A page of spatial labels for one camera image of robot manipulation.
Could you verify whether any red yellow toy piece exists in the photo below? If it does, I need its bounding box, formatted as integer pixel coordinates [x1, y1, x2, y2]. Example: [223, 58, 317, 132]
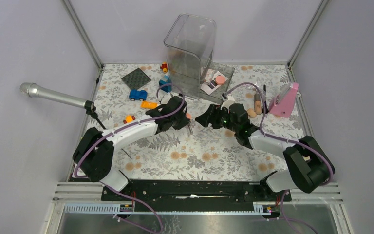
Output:
[160, 62, 168, 73]

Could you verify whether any dark grey building plate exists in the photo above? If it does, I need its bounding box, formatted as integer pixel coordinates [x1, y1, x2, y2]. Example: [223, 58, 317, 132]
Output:
[121, 68, 151, 90]

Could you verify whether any silver microphone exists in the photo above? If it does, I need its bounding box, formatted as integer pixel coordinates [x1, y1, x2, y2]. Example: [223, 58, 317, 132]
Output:
[19, 82, 96, 111]

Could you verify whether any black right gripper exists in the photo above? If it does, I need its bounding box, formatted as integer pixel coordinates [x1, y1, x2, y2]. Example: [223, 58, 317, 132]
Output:
[195, 104, 239, 133]

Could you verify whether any white eyelash card packet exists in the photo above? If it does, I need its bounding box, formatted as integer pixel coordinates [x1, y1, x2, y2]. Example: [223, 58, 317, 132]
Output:
[200, 71, 228, 95]

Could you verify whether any orange cream tube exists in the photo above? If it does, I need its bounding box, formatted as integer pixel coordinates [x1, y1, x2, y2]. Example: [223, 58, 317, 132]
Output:
[140, 101, 158, 109]

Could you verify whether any clear acrylic organizer box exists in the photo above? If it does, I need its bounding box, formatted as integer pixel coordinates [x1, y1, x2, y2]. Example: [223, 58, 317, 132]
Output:
[163, 13, 217, 98]

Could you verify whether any red lip pencil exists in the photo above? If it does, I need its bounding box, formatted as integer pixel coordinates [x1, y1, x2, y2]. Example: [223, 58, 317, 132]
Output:
[187, 124, 193, 134]

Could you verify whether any beige makeup sponge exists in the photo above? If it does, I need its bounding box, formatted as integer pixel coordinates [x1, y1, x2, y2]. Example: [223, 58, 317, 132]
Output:
[247, 108, 257, 118]

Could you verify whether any yellow red toy block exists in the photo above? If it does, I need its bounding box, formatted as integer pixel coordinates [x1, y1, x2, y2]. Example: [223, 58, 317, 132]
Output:
[123, 115, 136, 124]

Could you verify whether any black mascara stick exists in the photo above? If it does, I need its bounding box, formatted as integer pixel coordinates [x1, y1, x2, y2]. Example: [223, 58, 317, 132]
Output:
[262, 84, 269, 114]

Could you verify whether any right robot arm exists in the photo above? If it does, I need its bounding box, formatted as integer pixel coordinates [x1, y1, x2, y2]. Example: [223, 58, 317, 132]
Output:
[195, 103, 335, 201]

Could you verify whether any blue toy block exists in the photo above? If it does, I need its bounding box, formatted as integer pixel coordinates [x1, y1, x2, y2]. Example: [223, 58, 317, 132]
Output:
[158, 75, 172, 93]

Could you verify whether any blue toy car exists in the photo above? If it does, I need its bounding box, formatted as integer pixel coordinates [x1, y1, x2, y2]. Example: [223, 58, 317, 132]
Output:
[129, 89, 148, 101]

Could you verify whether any clear pink nail box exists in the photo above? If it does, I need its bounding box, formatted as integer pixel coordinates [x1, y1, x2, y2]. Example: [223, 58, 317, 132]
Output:
[203, 68, 217, 83]

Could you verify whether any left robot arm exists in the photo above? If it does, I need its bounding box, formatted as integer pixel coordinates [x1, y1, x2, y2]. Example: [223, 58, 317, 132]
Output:
[72, 96, 190, 200]

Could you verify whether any pink stand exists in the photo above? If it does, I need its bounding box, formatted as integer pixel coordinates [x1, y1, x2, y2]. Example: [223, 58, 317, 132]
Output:
[268, 82, 299, 118]

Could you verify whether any beige foundation tube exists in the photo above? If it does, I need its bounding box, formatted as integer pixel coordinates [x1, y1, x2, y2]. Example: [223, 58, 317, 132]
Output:
[253, 93, 262, 115]

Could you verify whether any pink round sponge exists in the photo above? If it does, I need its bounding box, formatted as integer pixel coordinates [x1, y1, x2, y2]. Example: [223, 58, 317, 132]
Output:
[214, 75, 225, 85]

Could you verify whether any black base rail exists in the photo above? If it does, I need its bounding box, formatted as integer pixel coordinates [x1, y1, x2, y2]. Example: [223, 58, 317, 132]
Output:
[101, 177, 293, 212]

